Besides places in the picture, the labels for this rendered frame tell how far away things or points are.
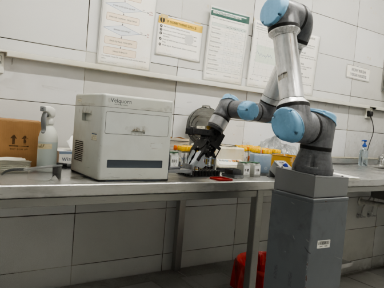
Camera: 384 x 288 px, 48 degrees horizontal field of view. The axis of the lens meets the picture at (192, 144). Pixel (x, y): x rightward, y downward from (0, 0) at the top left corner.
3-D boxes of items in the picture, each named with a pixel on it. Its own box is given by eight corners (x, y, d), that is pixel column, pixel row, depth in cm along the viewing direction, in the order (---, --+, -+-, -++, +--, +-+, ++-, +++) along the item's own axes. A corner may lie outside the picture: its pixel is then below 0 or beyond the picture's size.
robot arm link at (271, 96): (308, 7, 171) (260, 117, 188) (291, -1, 165) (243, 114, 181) (330, 14, 163) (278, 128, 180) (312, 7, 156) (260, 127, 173)
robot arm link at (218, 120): (220, 114, 173) (207, 114, 179) (214, 124, 172) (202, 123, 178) (231, 124, 177) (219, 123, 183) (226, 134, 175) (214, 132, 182)
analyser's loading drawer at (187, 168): (146, 175, 156) (147, 160, 156) (138, 172, 162) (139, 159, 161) (192, 175, 168) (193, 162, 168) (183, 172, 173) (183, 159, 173)
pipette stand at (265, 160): (254, 175, 201) (256, 154, 200) (246, 173, 207) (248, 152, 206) (271, 175, 205) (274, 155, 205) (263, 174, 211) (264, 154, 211)
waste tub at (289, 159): (290, 177, 204) (292, 156, 204) (268, 173, 215) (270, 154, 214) (307, 176, 213) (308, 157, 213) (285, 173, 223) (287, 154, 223)
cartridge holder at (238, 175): (234, 178, 183) (235, 170, 183) (221, 175, 191) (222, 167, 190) (243, 178, 186) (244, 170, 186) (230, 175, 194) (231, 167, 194)
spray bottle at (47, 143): (36, 174, 151) (41, 105, 150) (30, 170, 159) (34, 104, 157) (60, 174, 156) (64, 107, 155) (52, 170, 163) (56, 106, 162)
